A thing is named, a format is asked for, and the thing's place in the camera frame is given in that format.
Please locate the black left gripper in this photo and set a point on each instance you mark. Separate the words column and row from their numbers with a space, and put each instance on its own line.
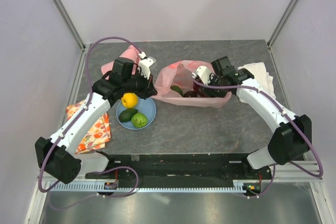
column 148, row 89

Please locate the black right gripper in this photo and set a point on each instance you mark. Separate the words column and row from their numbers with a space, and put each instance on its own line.
column 207, row 91

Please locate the fake purple grapes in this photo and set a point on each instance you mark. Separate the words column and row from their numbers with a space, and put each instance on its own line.
column 191, row 93

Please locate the fake yellow orange fruit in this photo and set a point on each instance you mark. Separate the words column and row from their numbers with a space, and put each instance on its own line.
column 129, row 100

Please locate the fake dark green avocado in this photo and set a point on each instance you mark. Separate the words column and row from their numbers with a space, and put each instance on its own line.
column 126, row 115

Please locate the fake green custard apple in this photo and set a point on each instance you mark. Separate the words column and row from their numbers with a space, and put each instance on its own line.
column 139, row 120

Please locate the pink plastic bag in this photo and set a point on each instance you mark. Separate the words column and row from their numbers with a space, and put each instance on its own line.
column 180, row 74

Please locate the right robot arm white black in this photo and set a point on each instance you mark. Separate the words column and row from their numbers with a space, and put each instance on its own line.
column 291, row 134

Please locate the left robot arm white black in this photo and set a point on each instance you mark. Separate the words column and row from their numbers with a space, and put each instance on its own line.
column 56, row 155

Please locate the blue plastic bowl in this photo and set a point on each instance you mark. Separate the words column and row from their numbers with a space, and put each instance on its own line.
column 145, row 106

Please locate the white folded towel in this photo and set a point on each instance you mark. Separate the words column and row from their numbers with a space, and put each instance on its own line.
column 262, row 76

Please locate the floral orange folded cloth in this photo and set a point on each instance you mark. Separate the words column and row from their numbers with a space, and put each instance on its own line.
column 97, row 137

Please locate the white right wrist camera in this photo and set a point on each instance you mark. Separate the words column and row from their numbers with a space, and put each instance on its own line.
column 202, row 75

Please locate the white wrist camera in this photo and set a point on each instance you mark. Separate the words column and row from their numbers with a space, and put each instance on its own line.
column 202, row 75
column 145, row 64

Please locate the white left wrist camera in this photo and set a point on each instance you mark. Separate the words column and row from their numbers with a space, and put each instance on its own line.
column 145, row 64

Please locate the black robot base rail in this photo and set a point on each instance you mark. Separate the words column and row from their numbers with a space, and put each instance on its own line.
column 223, row 166

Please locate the white slotted cable duct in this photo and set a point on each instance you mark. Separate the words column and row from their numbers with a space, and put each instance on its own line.
column 106, row 187

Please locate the aluminium frame post left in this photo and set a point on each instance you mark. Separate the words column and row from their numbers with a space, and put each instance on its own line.
column 68, row 22

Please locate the aluminium frame post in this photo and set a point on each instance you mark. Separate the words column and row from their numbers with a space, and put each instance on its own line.
column 280, row 25
column 68, row 22

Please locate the aluminium frame post right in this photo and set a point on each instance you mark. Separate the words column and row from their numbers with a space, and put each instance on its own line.
column 280, row 25

